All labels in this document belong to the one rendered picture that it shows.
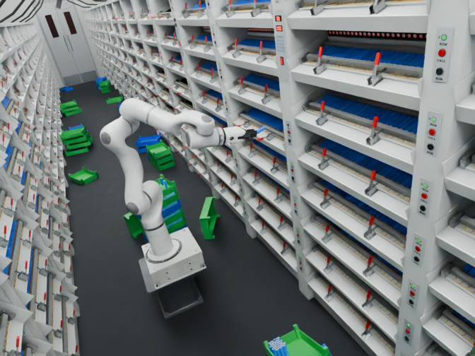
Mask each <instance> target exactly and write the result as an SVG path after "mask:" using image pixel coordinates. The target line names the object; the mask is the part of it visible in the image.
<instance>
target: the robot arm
mask: <svg viewBox="0 0 475 356"><path fill-rule="evenodd" d="M119 113H120V114H121V117H120V118H118V119H116V120H114V121H113V122H111V123H109V124H108V125H106V126H105V127H104V128H103V129H102V130H101V132H100V140H101V142H102V144H103V145H104V146H105V147H106V149H108V150H110V151H112V152H113V153H114V154H115V155H116V156H117V157H118V159H119V161H120V164H121V166H122V169H123V171H124V176H125V191H124V199H125V204H126V207H127V209H128V211H129V212H130V213H132V214H134V215H141V214H142V216H141V224H142V225H143V229H144V231H145V233H146V236H147V238H148V241H149V244H150V245H151V248H150V249H149V251H148V258H149V259H150V260H152V261H163V260H166V259H168V258H170V257H171V256H173V255H174V254H176V253H177V251H178V249H179V248H180V244H179V242H178V241H177V240H174V239H171V238H170V235H169V232H168V229H167V227H166V224H165V221H164V219H163V216H162V207H163V191H162V189H161V187H160V185H159V184H158V183H157V182H155V181H147V182H144V183H143V166H142V163H141V159H140V157H139V154H138V153H137V151H136V150H134V149H133V148H130V147H129V146H127V145H126V143H125V139H126V138H127V137H129V136H130V135H132V134H133V133H134V132H135V131H136V130H137V129H138V127H139V125H140V121H141V122H143V123H145V124H147V125H149V126H152V127H154V128H157V129H159V130H161V131H164V132H165V133H168V134H172V135H175V134H177V133H178V132H179V131H180V129H181V127H182V125H183V124H184V123H189V124H193V125H195V126H196V127H197V128H196V129H195V130H189V131H187V133H186V141H187V146H188V148H189V149H197V148H208V147H214V146H222V145H223V144H225V143H235V142H242V141H245V139H249V138H251V137H257V130H254V129H247V130H246V129H241V128H240V127H239V126H233V127H228V128H224V129H223V128H221V127H218V128H214V125H215V122H214V120H213V119H212V118H211V117H210V116H208V115H206V114H203V113H201V112H198V111H194V110H187V111H184V112H182V113H180V114H178V115H174V114H171V113H169V112H166V111H164V110H162V109H160V108H157V107H155V106H153V105H150V104H148V103H146V102H144V101H141V100H138V99H136V98H129V99H126V100H125V101H124V102H123V103H122V104H121V105H120V107H119Z"/></svg>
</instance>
